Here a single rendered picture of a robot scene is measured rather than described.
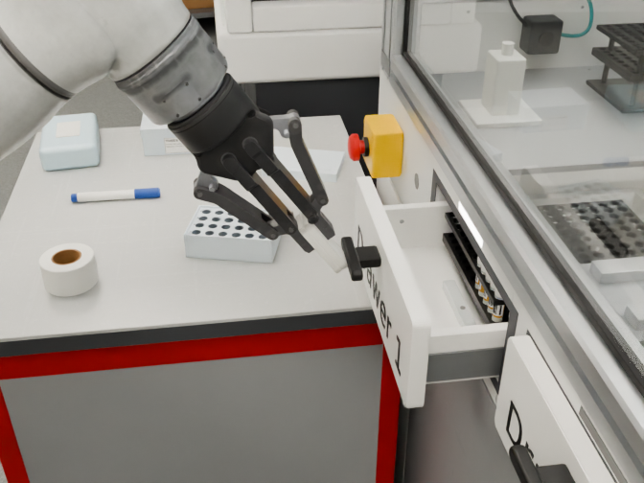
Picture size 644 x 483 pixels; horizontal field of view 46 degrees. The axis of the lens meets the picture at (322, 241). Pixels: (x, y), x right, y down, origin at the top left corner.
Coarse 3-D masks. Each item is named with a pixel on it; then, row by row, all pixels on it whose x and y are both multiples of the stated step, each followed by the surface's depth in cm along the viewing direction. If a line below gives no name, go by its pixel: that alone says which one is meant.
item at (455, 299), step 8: (448, 280) 87; (448, 288) 86; (456, 288) 86; (448, 296) 85; (456, 296) 85; (456, 304) 84; (464, 304) 84; (456, 312) 83; (464, 312) 82; (464, 320) 81; (472, 320) 81
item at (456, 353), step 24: (408, 216) 93; (432, 216) 93; (408, 240) 95; (432, 240) 95; (408, 264) 92; (432, 264) 92; (432, 288) 88; (432, 312) 84; (432, 336) 72; (456, 336) 72; (480, 336) 73; (504, 336) 73; (432, 360) 73; (456, 360) 73; (480, 360) 74
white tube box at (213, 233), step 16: (208, 208) 112; (192, 224) 108; (208, 224) 108; (224, 224) 108; (240, 224) 108; (192, 240) 105; (208, 240) 105; (224, 240) 105; (240, 240) 104; (256, 240) 104; (192, 256) 107; (208, 256) 107; (224, 256) 106; (240, 256) 106; (256, 256) 106; (272, 256) 106
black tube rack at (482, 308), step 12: (444, 240) 91; (456, 240) 90; (456, 252) 88; (468, 252) 83; (456, 264) 87; (468, 264) 86; (468, 276) 84; (468, 288) 83; (480, 300) 80; (480, 312) 80; (504, 312) 78
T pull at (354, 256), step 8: (344, 240) 83; (352, 240) 83; (344, 248) 82; (352, 248) 81; (360, 248) 81; (368, 248) 81; (376, 248) 81; (352, 256) 80; (360, 256) 80; (368, 256) 80; (376, 256) 80; (352, 264) 79; (360, 264) 80; (368, 264) 80; (376, 264) 80; (352, 272) 78; (360, 272) 78; (352, 280) 78; (360, 280) 78
